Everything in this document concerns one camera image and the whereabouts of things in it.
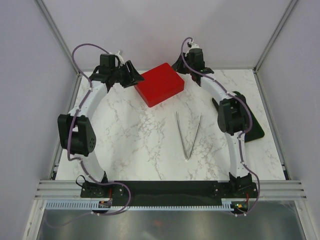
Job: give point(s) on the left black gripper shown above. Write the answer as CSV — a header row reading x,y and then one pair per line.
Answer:
x,y
133,78

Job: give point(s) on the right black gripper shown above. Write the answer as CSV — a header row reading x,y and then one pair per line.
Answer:
x,y
177,66

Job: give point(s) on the red box lid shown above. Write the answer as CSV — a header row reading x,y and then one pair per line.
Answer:
x,y
159,84

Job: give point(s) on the metal tongs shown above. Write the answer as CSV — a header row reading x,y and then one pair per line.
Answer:
x,y
188,127

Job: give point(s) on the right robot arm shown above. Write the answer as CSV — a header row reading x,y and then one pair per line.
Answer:
x,y
239,175

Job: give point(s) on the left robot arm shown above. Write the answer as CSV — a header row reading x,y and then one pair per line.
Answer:
x,y
76,133

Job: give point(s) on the dark green tray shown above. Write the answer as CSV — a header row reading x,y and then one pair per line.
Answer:
x,y
235,116

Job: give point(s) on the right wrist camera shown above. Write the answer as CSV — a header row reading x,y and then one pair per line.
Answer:
x,y
194,52

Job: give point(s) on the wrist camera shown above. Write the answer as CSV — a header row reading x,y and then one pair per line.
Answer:
x,y
111,60
194,52

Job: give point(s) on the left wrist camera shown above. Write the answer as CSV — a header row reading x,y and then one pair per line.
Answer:
x,y
111,60

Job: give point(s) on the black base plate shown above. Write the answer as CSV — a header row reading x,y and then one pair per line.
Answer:
x,y
172,193

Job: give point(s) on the white cable duct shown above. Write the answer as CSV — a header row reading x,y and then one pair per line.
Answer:
x,y
100,205

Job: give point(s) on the aluminium frame rail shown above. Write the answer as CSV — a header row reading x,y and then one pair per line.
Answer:
x,y
269,190

